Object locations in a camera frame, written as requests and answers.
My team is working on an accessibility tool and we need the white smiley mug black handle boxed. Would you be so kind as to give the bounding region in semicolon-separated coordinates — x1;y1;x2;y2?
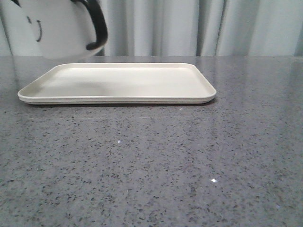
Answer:
0;0;108;60

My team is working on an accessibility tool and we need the cream rectangular plastic tray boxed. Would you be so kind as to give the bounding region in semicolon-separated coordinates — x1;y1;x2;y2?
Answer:
18;63;216;105

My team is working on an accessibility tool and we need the pale grey-green curtain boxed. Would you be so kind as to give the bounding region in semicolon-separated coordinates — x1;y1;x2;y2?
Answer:
0;0;303;56

